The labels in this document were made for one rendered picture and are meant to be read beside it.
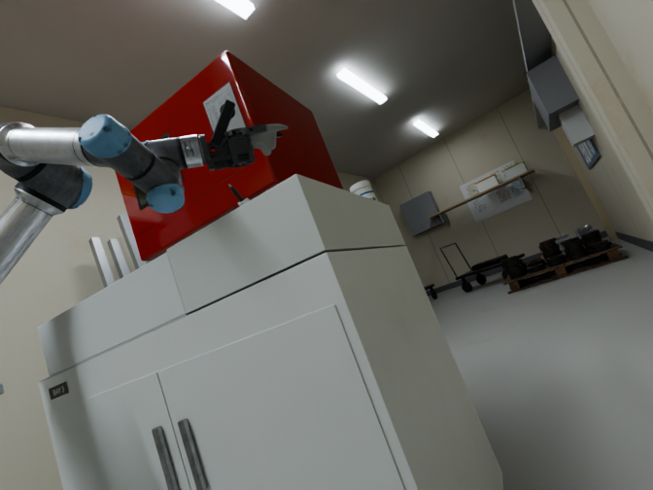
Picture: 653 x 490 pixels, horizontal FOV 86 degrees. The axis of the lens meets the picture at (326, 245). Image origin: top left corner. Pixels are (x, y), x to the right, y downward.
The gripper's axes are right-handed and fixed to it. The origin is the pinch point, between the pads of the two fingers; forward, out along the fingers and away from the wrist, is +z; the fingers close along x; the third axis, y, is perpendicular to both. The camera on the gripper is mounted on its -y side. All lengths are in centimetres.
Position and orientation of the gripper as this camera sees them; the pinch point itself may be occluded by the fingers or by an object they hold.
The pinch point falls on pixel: (280, 128)
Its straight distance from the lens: 95.6
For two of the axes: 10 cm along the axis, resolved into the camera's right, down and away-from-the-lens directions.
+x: 2.9, 0.7, -9.6
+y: 2.0, 9.7, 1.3
